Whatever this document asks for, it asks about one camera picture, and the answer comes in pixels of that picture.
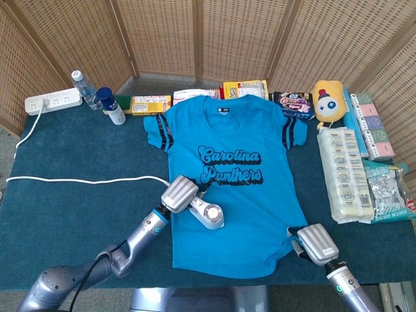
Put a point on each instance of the grey robot torso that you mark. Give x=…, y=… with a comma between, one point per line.
x=201, y=299

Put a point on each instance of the green and yellow sponge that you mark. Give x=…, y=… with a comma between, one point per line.
x=125, y=100

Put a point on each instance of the long light blue package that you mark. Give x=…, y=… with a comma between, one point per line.
x=352, y=130

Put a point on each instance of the teal carpet table cover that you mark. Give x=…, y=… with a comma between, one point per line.
x=81, y=214

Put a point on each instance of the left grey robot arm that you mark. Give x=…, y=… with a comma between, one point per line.
x=143, y=230

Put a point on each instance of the yellow plush toy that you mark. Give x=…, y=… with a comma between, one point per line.
x=328, y=104

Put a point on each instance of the white bottle with blue cap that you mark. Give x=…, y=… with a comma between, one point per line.
x=115, y=112

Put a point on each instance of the blue Carolina Panthers T-shirt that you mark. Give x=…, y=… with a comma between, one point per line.
x=234, y=221

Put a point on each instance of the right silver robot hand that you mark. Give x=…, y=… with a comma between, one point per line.
x=317, y=242

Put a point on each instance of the dark sanitary pad package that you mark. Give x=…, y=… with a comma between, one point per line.
x=294, y=104

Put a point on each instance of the wicker folding screen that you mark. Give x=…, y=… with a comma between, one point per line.
x=234, y=39

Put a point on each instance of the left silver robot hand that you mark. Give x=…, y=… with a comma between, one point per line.
x=178, y=195

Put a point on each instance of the clear plastic water bottle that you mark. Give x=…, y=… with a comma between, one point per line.
x=87, y=92

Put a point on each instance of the teal and white packet bag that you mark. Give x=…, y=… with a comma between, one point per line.
x=386, y=191

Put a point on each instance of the white handheld steam iron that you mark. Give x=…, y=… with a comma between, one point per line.
x=211, y=217

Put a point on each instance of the white and pink package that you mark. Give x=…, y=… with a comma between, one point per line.
x=187, y=96

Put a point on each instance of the yellow rectangular box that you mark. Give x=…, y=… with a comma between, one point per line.
x=149, y=105

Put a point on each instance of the white power strip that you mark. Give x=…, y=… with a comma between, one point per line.
x=61, y=97

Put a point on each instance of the multicolour tissue pack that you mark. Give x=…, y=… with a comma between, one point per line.
x=373, y=130

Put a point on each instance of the yellow snack package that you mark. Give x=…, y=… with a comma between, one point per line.
x=247, y=89

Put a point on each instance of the clear pack with red label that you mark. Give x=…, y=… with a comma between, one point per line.
x=411, y=204

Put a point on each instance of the white fabric bundle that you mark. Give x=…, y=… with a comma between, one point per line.
x=344, y=175

